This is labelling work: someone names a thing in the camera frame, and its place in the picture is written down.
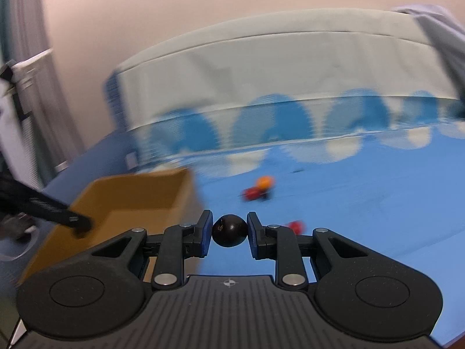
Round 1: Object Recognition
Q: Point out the white door frame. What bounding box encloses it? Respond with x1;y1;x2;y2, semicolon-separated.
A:
0;80;49;191

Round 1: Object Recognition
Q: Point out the blue fan-print bedsheet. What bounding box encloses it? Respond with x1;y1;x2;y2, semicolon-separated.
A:
133;89;465;348

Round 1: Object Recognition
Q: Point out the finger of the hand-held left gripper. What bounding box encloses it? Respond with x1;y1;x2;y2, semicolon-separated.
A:
0;174;92;239

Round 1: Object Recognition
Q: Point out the black handheld device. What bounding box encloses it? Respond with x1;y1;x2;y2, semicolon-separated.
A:
0;62;33;121

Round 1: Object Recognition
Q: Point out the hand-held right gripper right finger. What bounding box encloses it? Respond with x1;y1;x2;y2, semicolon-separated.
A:
247;211;367;291

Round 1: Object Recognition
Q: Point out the cream cloth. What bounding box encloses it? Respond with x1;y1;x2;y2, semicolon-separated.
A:
115;7;460;131

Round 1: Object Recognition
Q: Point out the grey cloth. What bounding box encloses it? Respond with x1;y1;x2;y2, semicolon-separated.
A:
391;5;465;121

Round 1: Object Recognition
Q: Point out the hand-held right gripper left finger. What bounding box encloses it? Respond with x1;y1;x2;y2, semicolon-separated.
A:
91;210;214;291

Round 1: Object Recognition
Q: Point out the blue denim pillow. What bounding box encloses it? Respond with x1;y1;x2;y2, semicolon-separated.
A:
103;69;128;129

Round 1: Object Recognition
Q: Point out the white clamp holder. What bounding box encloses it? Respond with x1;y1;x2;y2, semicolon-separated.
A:
10;48;53;88

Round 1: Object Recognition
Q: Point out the blue denim cushion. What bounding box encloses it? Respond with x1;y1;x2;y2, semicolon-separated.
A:
0;131;146;291

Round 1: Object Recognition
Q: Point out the brown cardboard box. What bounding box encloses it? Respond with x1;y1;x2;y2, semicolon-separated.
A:
20;168;201;288

